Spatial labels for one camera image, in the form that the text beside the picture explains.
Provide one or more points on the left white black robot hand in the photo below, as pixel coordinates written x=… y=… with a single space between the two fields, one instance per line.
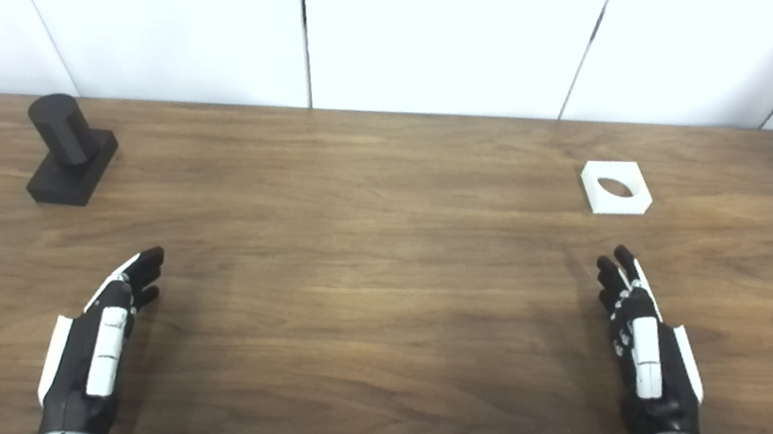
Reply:
x=76 y=371

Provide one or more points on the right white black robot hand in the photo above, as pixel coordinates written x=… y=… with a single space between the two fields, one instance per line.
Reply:
x=668 y=384

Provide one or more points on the white square piece with hole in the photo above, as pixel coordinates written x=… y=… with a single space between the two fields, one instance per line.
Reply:
x=593 y=187

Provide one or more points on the black peg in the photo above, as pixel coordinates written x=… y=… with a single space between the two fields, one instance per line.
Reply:
x=68 y=134

